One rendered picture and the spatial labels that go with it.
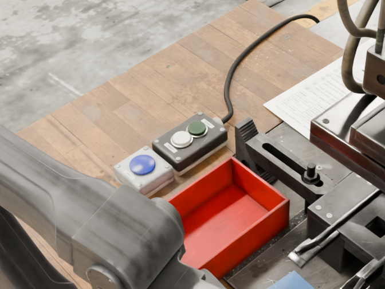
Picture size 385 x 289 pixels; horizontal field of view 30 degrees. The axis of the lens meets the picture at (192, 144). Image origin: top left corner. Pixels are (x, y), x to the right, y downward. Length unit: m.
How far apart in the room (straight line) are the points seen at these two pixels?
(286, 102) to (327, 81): 0.09
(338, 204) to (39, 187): 0.49
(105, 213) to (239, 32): 0.87
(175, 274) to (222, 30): 0.86
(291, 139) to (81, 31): 1.95
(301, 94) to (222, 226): 0.32
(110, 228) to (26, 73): 2.32
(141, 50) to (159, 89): 1.59
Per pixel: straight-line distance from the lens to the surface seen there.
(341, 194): 0.99
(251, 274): 1.01
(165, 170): 1.10
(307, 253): 0.92
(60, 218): 0.58
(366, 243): 0.94
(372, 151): 0.79
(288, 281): 0.89
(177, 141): 1.13
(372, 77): 0.76
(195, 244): 1.03
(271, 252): 1.03
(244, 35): 1.39
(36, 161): 0.61
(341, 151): 0.85
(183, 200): 1.04
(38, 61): 2.92
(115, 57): 2.85
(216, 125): 1.16
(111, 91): 1.29
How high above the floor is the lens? 1.73
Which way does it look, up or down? 45 degrees down
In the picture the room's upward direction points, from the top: 6 degrees counter-clockwise
